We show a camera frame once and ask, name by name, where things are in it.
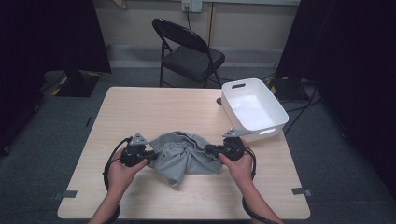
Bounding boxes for grey sweatpants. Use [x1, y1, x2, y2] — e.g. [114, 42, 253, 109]
[148, 131, 224, 187]

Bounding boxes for black stand base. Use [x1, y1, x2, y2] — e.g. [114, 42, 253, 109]
[55, 69, 101, 98]
[267, 76, 311, 102]

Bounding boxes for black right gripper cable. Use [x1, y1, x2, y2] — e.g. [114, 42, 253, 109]
[241, 146, 281, 224]

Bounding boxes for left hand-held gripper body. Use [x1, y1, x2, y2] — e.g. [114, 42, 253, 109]
[120, 133, 151, 168]

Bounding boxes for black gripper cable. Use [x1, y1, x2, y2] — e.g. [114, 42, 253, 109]
[102, 135, 134, 224]
[241, 146, 281, 224]

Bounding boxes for person's right hand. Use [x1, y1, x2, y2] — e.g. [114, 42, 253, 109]
[218, 138, 255, 191]

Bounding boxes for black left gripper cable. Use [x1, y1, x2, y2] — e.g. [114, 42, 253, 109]
[102, 135, 134, 224]

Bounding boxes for grey tape piece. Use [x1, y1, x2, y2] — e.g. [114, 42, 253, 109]
[291, 187, 313, 198]
[52, 189, 78, 201]

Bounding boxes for person's left hand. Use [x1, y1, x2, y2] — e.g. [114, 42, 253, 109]
[106, 148, 149, 195]

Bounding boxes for thin vertical wall conduit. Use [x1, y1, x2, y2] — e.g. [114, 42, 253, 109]
[207, 2, 217, 48]

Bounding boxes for white plastic basket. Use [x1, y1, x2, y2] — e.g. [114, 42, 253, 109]
[220, 77, 290, 143]

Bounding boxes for black folding chair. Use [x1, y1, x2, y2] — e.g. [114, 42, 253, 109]
[151, 18, 226, 89]

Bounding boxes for black floor cable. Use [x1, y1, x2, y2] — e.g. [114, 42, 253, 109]
[276, 82, 322, 136]
[207, 63, 278, 86]

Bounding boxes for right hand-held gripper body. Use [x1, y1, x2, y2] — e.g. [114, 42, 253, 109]
[218, 128, 256, 162]

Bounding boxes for white wall power outlet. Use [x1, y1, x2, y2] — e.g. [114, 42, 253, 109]
[181, 0, 204, 13]

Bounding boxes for black curtain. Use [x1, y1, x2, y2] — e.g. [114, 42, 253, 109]
[275, 0, 396, 200]
[0, 0, 112, 157]

